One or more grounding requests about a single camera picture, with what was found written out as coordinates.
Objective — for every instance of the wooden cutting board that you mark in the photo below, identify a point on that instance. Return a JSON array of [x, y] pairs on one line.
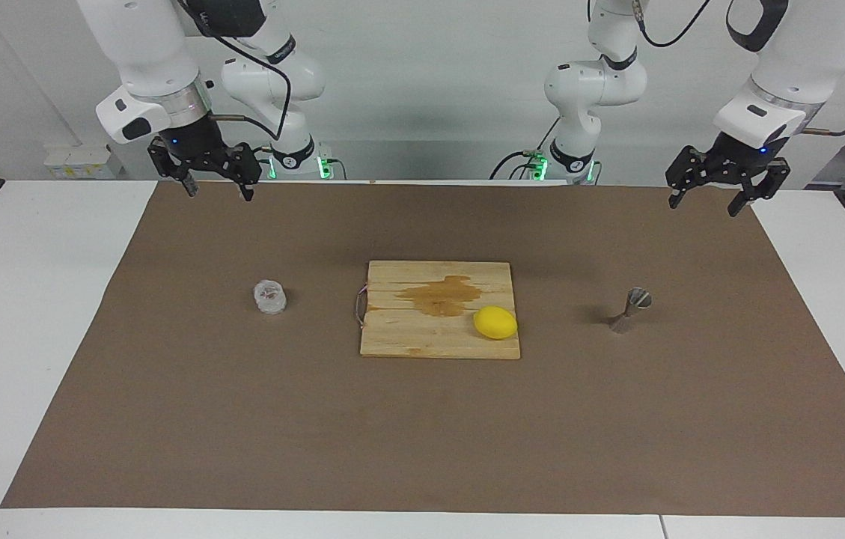
[[407, 329]]

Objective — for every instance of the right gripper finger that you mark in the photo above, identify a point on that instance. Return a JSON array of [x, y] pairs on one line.
[[168, 161], [246, 166]]

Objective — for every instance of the brown paper table mat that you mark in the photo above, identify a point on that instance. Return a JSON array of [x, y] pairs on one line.
[[242, 419]]

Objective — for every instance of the small clear glass cup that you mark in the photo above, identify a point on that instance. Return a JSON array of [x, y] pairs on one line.
[[270, 298]]

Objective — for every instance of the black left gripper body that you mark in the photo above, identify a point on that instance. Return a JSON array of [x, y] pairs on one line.
[[740, 156]]

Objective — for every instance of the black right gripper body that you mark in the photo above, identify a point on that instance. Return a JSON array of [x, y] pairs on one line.
[[194, 138]]

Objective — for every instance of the steel double jigger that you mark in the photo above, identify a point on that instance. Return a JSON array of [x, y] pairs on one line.
[[639, 299]]

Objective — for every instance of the yellow lemon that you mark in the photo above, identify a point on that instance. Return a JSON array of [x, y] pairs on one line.
[[495, 323]]

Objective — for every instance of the white wall socket box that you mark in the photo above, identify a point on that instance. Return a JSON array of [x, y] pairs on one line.
[[78, 163]]

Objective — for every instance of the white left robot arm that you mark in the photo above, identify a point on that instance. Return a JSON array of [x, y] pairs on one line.
[[804, 67]]

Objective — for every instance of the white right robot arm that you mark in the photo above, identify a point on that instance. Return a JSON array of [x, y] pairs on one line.
[[145, 45]]

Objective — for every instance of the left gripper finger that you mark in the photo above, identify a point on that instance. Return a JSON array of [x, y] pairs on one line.
[[770, 178], [688, 168]]

